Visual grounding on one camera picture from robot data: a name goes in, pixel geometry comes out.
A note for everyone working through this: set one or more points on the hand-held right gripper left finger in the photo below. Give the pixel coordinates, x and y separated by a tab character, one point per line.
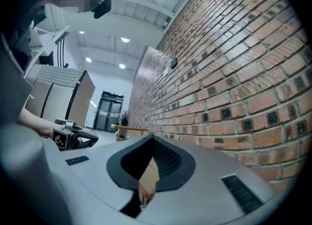
136	160

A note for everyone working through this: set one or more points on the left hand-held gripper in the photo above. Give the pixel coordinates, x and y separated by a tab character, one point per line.
63	136

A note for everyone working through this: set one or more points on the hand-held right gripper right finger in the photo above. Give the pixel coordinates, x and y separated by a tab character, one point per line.
169	160

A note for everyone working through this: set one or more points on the person's left forearm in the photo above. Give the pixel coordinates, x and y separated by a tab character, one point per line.
36	124

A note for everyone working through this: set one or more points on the wooden shoe bench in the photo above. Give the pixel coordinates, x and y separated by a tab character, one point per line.
131	128

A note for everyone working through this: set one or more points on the beige partition screen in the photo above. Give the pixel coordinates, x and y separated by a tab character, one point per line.
56	102

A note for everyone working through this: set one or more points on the black tripod light stand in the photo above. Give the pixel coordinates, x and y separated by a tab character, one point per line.
92	111

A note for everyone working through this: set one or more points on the black hanging jacket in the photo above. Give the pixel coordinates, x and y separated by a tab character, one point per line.
124	121

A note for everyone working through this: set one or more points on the black double door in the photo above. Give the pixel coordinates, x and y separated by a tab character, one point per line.
109	111

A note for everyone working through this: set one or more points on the grey checked panel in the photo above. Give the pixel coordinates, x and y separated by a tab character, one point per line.
61	75

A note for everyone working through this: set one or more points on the white metal shelf rack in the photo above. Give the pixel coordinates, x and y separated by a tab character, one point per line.
46	43

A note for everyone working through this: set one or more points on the person's black shirt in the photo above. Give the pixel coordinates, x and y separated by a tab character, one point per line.
14	11

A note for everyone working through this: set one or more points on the white wall plate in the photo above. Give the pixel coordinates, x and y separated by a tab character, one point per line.
165	71

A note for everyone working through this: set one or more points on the black wall box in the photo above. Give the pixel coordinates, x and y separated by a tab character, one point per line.
174	63

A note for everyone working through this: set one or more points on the black head camera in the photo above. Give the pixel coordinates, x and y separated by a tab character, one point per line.
102	8

